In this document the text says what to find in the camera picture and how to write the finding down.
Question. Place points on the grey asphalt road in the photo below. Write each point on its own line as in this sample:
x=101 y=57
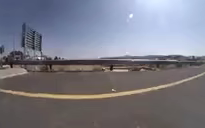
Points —
x=90 y=113

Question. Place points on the distant low hills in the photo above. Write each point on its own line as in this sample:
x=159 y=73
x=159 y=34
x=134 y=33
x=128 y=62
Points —
x=150 y=57

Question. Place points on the metal guardrail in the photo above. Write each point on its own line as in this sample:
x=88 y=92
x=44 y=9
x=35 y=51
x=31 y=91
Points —
x=90 y=62

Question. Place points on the pale concrete slab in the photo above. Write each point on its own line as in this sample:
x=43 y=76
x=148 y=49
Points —
x=5 y=72

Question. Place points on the small white debris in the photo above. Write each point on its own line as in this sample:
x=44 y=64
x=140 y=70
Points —
x=113 y=90

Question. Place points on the tall billboard structure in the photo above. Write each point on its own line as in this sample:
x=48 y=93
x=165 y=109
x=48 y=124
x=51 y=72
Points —
x=30 y=38

